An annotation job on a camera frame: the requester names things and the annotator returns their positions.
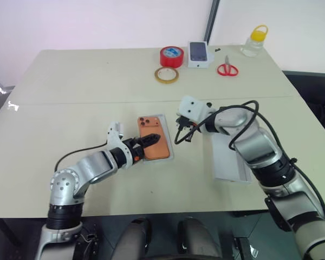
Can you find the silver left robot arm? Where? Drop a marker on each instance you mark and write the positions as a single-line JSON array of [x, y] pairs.
[[94, 166]]

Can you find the clear tan tape roll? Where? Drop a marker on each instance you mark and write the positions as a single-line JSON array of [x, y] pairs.
[[159, 78]]

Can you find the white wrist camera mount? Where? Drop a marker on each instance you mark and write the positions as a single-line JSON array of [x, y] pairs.
[[191, 107], [116, 140]]

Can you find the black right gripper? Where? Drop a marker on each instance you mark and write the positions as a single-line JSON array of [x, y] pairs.
[[189, 124]]

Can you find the clear jar yellow lid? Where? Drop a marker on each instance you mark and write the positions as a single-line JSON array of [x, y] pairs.
[[253, 44]]

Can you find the red tape roll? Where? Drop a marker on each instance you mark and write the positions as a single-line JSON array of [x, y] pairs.
[[172, 58]]

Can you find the dark vertical wall post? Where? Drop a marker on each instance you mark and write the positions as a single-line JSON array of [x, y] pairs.
[[210, 21]]

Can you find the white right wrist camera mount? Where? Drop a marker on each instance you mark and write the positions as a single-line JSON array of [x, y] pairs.
[[191, 107]]

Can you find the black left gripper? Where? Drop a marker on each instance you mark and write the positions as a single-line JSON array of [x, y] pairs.
[[138, 152]]

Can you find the white phone box base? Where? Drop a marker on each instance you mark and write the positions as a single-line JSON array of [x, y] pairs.
[[171, 140]]

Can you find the white printed phone box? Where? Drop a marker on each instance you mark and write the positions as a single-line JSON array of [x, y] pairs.
[[198, 52]]

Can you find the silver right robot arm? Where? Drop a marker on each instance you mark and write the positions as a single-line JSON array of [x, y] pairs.
[[262, 146]]

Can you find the dark chair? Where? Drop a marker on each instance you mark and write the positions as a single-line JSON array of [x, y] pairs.
[[314, 94]]

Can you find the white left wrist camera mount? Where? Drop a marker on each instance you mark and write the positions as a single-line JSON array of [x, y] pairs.
[[116, 140]]

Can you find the dark rounded shape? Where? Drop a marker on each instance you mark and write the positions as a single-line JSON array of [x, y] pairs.
[[134, 238], [197, 238]]

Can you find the white phone box lid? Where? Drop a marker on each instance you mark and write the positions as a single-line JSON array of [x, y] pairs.
[[224, 162]]

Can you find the orange smartphone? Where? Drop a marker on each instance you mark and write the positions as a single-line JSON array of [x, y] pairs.
[[155, 150]]

